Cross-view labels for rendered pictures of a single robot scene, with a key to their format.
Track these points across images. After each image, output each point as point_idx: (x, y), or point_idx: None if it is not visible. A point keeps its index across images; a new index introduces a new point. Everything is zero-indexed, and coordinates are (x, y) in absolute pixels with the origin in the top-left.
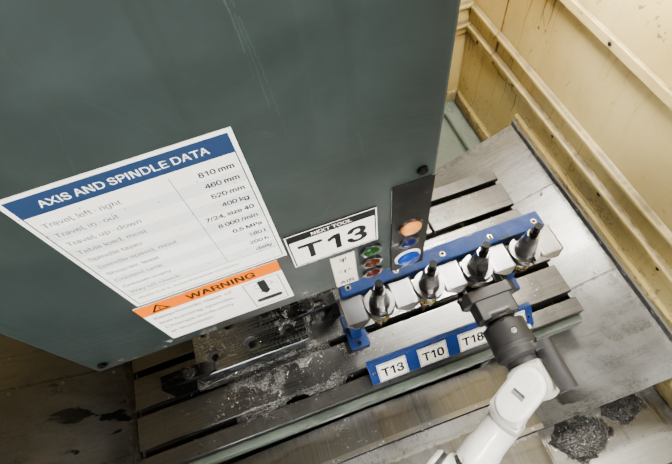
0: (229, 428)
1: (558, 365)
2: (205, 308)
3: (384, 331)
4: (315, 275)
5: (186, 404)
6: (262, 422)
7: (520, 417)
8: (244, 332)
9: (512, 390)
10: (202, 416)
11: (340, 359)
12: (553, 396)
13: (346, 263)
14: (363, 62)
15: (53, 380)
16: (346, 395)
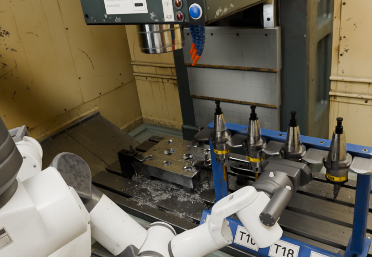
0: (122, 196)
1: (273, 200)
2: None
3: (237, 217)
4: None
5: (121, 178)
6: (135, 204)
7: (218, 208)
8: (170, 158)
9: (231, 195)
10: (120, 185)
11: (199, 210)
12: (261, 237)
13: None
14: None
15: (102, 160)
16: (181, 225)
